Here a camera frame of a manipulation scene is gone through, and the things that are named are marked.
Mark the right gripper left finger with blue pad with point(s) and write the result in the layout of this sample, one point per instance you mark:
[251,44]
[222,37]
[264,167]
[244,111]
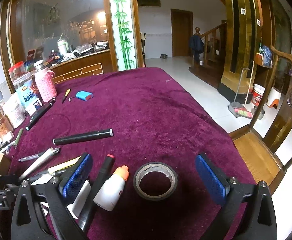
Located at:
[40,211]

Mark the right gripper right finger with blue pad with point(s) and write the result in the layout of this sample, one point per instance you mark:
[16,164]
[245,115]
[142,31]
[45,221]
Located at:
[258,220]

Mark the black tape roll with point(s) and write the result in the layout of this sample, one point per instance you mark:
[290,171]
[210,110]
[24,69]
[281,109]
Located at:
[155,181]

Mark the yellow utility knife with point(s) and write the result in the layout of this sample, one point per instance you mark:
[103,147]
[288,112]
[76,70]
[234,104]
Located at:
[58,167]

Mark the black marker red cap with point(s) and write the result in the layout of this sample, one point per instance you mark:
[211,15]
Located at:
[89,209]

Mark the silver grey pen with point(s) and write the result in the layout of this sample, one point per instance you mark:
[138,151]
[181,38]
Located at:
[46,156]

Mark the white bottle orange cap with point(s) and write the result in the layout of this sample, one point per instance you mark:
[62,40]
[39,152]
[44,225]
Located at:
[110,192]

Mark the white power adapter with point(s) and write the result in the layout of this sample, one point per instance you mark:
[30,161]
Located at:
[76,207]

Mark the clear gel pen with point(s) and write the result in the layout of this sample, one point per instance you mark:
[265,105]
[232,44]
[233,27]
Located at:
[31,157]

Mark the black marker white band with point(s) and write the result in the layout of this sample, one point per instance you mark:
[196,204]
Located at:
[84,137]

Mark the long black marker teal end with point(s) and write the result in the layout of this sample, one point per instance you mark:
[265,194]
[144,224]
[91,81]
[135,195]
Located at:
[39,113]

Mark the green marker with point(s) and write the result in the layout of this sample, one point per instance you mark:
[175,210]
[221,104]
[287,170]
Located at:
[18,137]

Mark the dustpan with broom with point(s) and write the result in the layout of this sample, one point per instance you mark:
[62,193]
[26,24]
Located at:
[236,108]

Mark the yellow black small screwdriver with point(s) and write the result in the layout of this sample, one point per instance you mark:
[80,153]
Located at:
[65,95]

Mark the maroon velvet tablecloth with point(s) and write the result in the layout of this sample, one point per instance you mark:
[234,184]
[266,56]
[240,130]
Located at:
[153,119]

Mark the white plastic tub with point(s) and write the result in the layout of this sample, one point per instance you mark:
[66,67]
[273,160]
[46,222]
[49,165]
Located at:
[14,110]

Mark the pink knitted bottle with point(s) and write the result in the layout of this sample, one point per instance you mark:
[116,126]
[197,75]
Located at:
[44,82]

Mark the blue snack bag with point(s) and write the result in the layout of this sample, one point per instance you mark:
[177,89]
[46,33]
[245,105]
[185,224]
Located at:
[29,97]

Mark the red white bucket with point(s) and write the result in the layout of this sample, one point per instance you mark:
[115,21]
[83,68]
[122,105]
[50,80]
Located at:
[258,91]

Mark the wooden chair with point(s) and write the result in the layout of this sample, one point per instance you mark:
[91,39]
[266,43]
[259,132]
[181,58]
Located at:
[259,153]

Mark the wooden cabinet counter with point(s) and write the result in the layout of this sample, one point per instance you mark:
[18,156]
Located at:
[92,64]

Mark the clear jar red lid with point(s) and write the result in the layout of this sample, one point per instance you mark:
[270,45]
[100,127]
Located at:
[19,75]

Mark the brown wooden door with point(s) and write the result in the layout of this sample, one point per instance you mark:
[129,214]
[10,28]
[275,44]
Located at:
[182,31]

